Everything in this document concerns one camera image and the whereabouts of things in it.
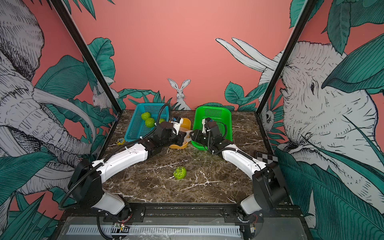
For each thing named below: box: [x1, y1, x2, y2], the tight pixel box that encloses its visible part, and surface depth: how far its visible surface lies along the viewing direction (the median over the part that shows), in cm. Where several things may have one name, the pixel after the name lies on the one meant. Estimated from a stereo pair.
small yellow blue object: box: [116, 138, 126, 146], surface depth 103 cm
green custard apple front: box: [173, 166, 187, 180], surface depth 84 cm
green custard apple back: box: [141, 112, 151, 120], surface depth 113 cm
